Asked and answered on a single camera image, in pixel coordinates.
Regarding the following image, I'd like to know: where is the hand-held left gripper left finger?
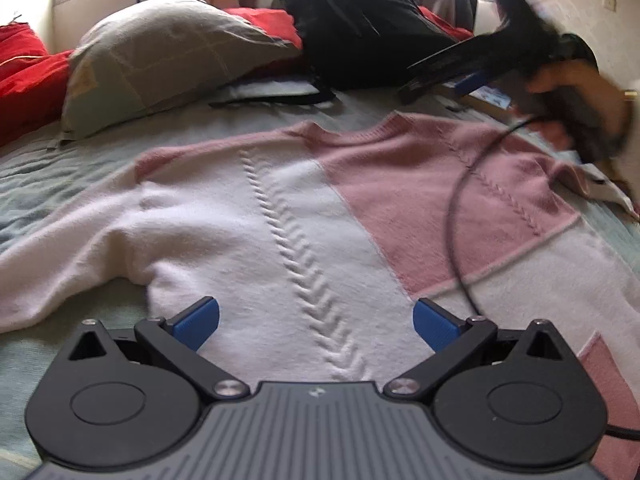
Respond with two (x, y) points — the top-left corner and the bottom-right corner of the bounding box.
(67, 296), (251, 402)

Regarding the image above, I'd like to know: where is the pink and white sweater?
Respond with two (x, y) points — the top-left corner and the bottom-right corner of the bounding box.
(0, 112), (640, 480)

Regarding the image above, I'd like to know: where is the red quilt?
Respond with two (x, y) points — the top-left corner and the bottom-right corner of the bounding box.
(222, 5), (473, 48)

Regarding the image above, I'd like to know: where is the grey pillow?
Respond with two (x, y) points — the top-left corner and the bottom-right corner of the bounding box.
(60, 0), (303, 141)

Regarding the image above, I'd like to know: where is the white cloth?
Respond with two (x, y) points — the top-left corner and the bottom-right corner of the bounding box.
(210, 79), (336, 108)

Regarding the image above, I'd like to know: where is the person's right hand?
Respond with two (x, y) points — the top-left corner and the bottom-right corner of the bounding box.
(527, 57), (633, 160)

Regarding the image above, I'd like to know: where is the black cable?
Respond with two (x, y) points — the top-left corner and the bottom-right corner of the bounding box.
(446, 114), (640, 440)

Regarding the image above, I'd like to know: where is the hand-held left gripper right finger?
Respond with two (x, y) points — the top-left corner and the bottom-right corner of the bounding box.
(384, 297), (573, 402)

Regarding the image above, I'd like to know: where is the book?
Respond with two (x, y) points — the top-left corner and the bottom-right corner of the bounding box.
(435, 81), (516, 120)

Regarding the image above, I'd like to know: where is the dark hanging jacket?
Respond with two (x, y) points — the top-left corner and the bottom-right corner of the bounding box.
(452, 0), (480, 31)

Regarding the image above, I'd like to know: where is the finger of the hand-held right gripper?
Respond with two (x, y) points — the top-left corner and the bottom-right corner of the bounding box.
(397, 67), (506, 106)
(407, 34), (506, 78)

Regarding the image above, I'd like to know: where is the red pillow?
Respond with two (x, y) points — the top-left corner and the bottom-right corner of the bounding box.
(0, 22), (73, 146)

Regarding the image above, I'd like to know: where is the black backpack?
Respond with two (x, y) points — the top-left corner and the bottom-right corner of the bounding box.
(277, 0), (473, 91)

